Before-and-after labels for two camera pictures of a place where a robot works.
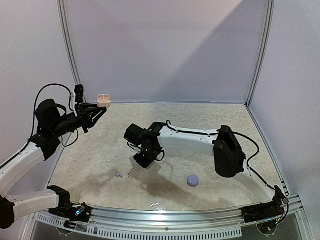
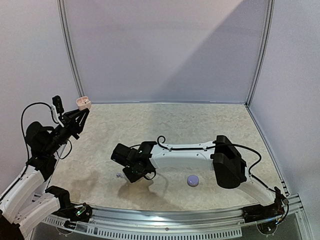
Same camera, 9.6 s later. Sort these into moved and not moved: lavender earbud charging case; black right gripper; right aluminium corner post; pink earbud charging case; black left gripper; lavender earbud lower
Moved: black right gripper; pink earbud charging case; black left gripper
Not moved: lavender earbud lower; lavender earbud charging case; right aluminium corner post
